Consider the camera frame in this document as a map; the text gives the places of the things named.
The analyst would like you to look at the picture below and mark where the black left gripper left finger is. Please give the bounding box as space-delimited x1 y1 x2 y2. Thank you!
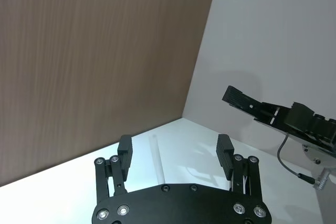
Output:
94 134 134 206

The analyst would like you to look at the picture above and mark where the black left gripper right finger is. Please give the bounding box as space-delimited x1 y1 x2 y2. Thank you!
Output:
215 133 263 204

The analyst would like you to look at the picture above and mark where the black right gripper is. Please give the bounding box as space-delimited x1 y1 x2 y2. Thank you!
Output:
222 85 336 154

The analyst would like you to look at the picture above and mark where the white table cloth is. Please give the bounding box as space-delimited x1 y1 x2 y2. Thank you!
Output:
0 117 324 224

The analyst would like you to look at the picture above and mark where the brown wood-grain panel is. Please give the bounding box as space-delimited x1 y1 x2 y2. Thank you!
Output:
0 0 220 188

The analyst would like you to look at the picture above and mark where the thin grey cable silver plug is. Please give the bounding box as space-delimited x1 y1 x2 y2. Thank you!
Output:
277 133 332 190

